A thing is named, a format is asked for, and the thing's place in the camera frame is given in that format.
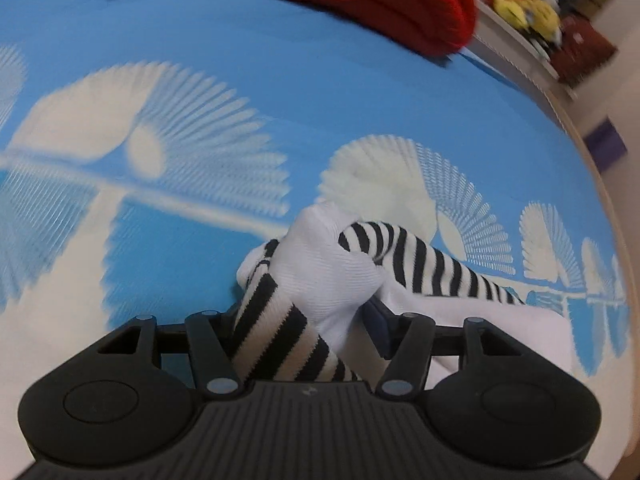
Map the black white striped child's top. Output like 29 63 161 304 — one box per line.
235 204 573 383

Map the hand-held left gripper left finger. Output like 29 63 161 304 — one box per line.
95 302 246 398

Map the red cushion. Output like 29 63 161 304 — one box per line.
550 15 618 88

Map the white window sill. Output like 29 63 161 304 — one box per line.
470 0 581 103

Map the blue white printed bed sheet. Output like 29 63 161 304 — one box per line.
0 0 640 480

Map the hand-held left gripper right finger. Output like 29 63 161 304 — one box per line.
362 297 531 401

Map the wooden bed frame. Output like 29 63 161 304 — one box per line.
545 90 640 311

